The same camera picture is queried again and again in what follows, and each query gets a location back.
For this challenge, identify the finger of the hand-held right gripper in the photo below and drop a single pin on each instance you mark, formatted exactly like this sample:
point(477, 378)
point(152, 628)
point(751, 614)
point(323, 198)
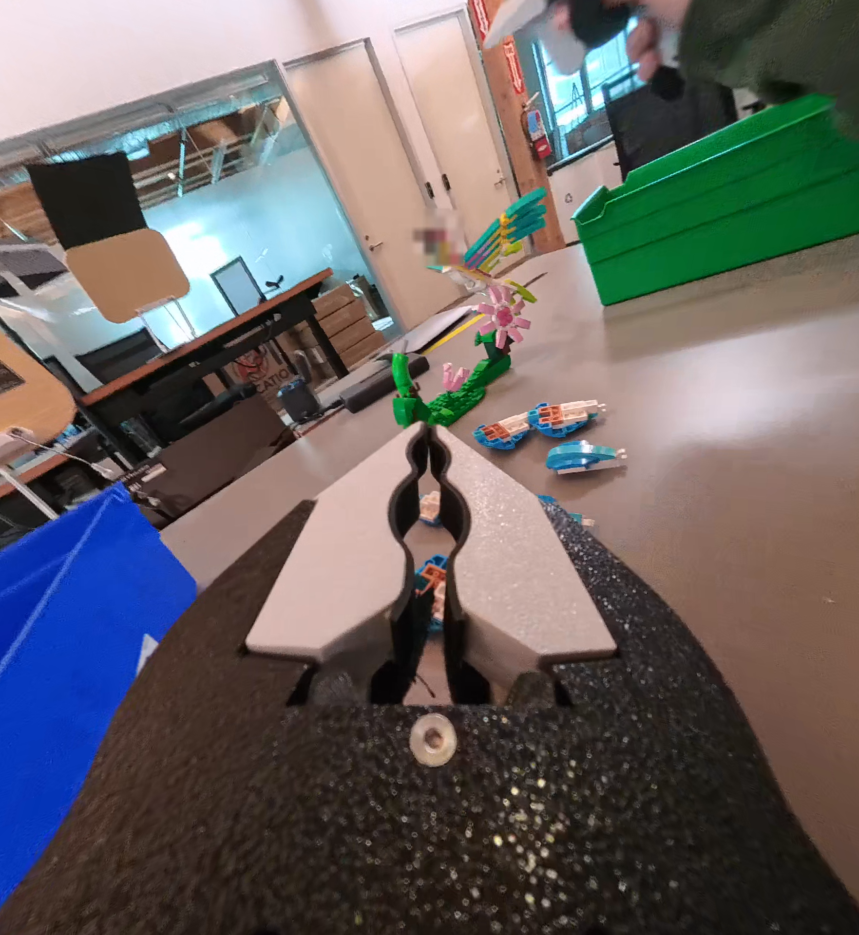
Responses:
point(513, 22)
point(564, 47)

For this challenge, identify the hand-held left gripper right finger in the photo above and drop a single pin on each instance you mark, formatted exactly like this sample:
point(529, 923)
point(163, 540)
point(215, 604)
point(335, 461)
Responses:
point(531, 577)

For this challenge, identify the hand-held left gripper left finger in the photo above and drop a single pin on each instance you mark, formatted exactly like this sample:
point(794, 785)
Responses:
point(327, 577)

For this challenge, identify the person's right forearm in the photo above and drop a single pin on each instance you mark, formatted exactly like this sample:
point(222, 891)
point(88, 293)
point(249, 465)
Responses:
point(802, 51)

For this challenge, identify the blue orange lego wing piece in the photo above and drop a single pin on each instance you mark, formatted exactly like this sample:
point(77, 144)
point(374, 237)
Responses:
point(502, 432)
point(564, 418)
point(433, 584)

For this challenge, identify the lego bird and flower model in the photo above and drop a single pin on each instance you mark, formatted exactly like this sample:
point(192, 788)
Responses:
point(499, 318)

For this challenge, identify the person's right hand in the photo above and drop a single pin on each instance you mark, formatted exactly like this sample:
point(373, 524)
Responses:
point(656, 44)

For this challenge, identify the red fire extinguisher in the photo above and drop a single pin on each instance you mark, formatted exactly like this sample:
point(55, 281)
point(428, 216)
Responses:
point(539, 135)

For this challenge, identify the white door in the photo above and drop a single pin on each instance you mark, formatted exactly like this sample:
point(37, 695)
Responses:
point(356, 182)
point(458, 124)

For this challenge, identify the black office chair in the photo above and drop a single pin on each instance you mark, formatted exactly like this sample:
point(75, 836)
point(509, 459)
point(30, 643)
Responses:
point(663, 131)

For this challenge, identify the black pouch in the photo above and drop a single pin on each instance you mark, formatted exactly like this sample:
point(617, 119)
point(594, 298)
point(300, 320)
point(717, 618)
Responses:
point(378, 383)

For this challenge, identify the printed cardboard box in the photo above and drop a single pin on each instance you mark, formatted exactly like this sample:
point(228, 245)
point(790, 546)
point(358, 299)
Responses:
point(261, 372)

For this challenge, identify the stack of green plastic trays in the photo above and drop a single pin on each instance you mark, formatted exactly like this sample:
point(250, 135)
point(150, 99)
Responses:
point(729, 212)

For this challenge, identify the stack of cardboard boxes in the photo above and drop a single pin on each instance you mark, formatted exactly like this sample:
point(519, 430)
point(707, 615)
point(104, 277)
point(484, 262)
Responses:
point(345, 325)

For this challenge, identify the wooden desk with black legs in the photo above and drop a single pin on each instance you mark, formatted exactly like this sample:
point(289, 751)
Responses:
point(254, 310)

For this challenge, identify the blue plastic bin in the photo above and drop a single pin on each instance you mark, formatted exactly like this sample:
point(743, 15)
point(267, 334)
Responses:
point(49, 657)

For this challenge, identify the dark computer monitor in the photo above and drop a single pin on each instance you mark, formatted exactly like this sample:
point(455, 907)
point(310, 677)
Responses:
point(238, 283)

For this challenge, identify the glass office partition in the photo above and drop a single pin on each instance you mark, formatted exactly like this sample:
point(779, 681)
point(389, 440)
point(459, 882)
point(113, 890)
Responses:
point(254, 212)

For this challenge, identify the black and tan panel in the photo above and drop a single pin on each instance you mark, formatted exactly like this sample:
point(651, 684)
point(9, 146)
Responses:
point(108, 234)

